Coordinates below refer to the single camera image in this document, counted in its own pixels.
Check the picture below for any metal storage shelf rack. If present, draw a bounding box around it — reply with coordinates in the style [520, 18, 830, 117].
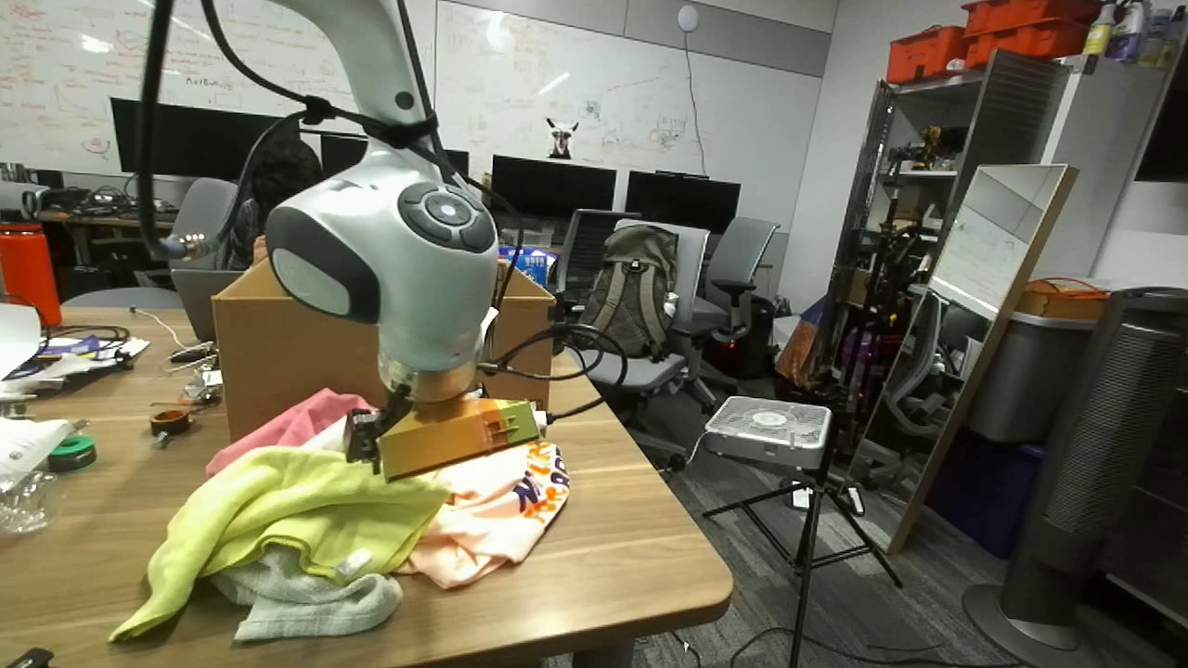
[829, 72, 993, 431]

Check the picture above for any white paper sheet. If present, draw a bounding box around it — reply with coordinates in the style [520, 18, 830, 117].
[0, 300, 46, 384]
[0, 412, 77, 494]

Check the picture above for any grey chair back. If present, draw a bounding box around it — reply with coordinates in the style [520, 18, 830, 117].
[58, 285, 186, 311]

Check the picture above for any clear plastic bag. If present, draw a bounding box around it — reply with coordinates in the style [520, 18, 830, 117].
[0, 461, 54, 539]

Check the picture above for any olive grey backpack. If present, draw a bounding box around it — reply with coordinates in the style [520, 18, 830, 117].
[584, 224, 687, 363]

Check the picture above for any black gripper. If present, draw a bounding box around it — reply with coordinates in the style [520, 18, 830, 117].
[340, 406, 384, 473]

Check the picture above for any brown tape roll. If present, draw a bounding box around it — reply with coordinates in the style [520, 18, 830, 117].
[144, 401, 201, 447]

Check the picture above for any orange storage bin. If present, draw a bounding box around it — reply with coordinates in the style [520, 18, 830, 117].
[960, 25, 1093, 72]
[884, 21, 973, 88]
[960, 0, 1106, 38]

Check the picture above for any grey framed monitor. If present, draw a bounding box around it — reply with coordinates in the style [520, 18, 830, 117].
[556, 203, 623, 311]

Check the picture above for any brown cardboard box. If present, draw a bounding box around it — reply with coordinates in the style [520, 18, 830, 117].
[209, 258, 559, 437]

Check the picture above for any green tape roll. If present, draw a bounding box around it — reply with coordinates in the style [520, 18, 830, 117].
[43, 425, 100, 475]

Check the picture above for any grey office chair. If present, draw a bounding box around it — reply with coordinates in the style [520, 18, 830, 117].
[164, 177, 249, 339]
[559, 217, 716, 431]
[697, 217, 785, 376]

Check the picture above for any blue bin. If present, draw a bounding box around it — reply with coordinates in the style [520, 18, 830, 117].
[925, 431, 1051, 565]

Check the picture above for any grey plastic box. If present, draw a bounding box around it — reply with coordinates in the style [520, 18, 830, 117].
[702, 395, 836, 475]

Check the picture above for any wood framed whiteboard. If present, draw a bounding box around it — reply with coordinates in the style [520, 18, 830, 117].
[888, 159, 1081, 556]

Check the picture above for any black tripod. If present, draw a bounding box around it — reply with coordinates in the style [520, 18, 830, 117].
[697, 466, 910, 668]

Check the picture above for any small clear packet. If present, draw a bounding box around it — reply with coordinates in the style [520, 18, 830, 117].
[181, 363, 231, 409]

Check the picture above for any small orange case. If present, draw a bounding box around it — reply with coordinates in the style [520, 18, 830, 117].
[1012, 274, 1113, 327]

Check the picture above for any peach printed cloth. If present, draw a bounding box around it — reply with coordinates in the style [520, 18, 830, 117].
[395, 437, 576, 594]

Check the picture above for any grey trash can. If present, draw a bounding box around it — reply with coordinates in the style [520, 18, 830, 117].
[965, 308, 1118, 451]

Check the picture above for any thin black camera cable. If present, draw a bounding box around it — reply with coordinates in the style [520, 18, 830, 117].
[473, 311, 639, 431]

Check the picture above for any orange bottle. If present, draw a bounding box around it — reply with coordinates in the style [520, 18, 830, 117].
[0, 219, 63, 333]

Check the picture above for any yellow wrist camera bar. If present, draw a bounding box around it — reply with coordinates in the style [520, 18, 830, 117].
[371, 395, 549, 487]

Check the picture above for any blue product box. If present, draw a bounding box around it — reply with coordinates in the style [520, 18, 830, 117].
[492, 239, 559, 289]

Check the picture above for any pink cloth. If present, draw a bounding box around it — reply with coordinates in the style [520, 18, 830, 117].
[201, 385, 378, 475]

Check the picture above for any llama figure picture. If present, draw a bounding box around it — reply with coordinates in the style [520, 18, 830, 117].
[540, 117, 587, 164]

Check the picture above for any lime green microfiber cloth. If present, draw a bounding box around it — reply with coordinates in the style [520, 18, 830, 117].
[106, 442, 454, 645]

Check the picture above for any tall dark cylinder tower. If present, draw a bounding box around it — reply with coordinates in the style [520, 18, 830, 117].
[960, 285, 1188, 655]

